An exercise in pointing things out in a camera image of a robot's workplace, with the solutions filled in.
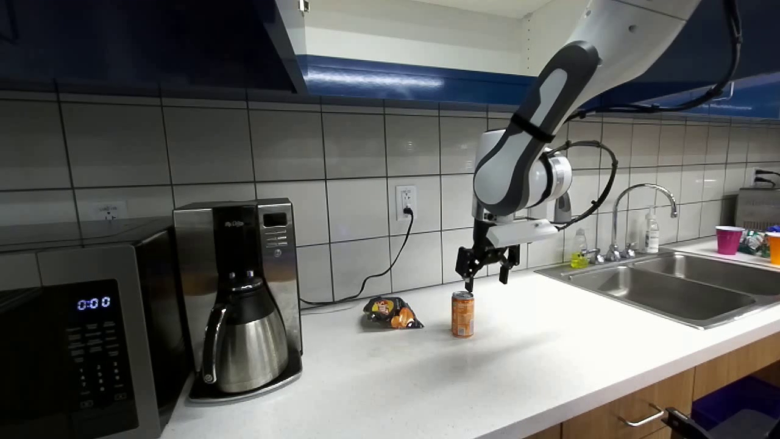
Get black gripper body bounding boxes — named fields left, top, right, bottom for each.
left=453, top=218, right=522, bottom=276

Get open blue cupboard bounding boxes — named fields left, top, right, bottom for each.
left=273, top=0, right=588, bottom=109

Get blue cupboard door with hinge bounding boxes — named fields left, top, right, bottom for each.
left=0, top=0, right=309, bottom=98

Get yellow dish soap bottle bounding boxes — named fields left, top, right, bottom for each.
left=566, top=227, right=593, bottom=273

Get black Lays chip bag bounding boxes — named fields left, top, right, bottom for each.
left=360, top=293, right=427, bottom=335

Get chrome gooseneck faucet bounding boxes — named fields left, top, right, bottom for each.
left=606, top=181, right=683, bottom=264

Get small white soap bottle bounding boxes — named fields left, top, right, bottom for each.
left=643, top=213, right=663, bottom=255

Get stainless steel sink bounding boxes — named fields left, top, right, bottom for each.
left=535, top=249, right=780, bottom=331

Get black coffee maker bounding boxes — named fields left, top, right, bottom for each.
left=171, top=194, right=305, bottom=402

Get pink plastic cup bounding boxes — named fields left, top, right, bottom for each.
left=715, top=225, right=746, bottom=258

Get stainless steel coffee carafe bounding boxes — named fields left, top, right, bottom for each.
left=197, top=273, right=292, bottom=397

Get wooden lower cabinets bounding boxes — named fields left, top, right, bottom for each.
left=524, top=331, right=780, bottom=439

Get gray countertop appliance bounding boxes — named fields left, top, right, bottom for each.
left=734, top=165, right=780, bottom=231

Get blue bin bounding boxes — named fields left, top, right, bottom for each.
left=690, top=374, right=780, bottom=439

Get orange plastic cup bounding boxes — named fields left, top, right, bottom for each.
left=760, top=229, right=780, bottom=269

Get black steel microwave oven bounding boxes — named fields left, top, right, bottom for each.
left=0, top=218, right=194, bottom=439

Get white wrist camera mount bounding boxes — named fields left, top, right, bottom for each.
left=484, top=213, right=560, bottom=249

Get black power cord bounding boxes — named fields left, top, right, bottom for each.
left=297, top=207, right=416, bottom=310

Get white wall outlet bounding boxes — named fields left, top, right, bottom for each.
left=392, top=182, right=418, bottom=225
left=95, top=199, right=127, bottom=227

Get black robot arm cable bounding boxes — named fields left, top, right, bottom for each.
left=556, top=0, right=746, bottom=235

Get metal cabinet drawer handle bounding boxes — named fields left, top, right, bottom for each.
left=615, top=405, right=669, bottom=431

